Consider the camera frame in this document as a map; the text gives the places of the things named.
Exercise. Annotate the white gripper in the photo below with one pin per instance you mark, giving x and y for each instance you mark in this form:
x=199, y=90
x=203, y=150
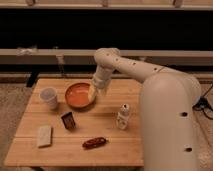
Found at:
x=100, y=80

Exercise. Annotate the dark brown eraser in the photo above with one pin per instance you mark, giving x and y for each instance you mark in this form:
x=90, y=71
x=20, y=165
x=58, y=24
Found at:
x=68, y=121

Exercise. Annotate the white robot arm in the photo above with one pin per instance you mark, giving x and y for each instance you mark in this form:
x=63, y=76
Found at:
x=166, y=101

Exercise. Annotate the orange bowl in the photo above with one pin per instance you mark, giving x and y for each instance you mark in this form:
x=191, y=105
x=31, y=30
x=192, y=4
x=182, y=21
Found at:
x=76, y=95

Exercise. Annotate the small white bottle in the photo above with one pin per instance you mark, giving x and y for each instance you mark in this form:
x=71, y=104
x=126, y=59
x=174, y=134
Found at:
x=123, y=117

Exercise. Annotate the wooden table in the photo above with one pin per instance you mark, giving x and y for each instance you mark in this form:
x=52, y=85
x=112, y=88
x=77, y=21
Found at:
x=123, y=147

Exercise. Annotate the white plastic cup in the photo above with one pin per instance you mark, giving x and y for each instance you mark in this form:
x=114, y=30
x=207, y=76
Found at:
x=48, y=95

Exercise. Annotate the brown sausage toy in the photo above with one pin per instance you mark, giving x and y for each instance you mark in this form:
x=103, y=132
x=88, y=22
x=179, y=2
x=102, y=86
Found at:
x=95, y=142

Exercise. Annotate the white sponge block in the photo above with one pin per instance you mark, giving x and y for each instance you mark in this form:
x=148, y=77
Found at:
x=44, y=137

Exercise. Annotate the grey horizontal rail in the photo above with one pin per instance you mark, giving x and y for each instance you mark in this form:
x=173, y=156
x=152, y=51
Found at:
x=164, y=57

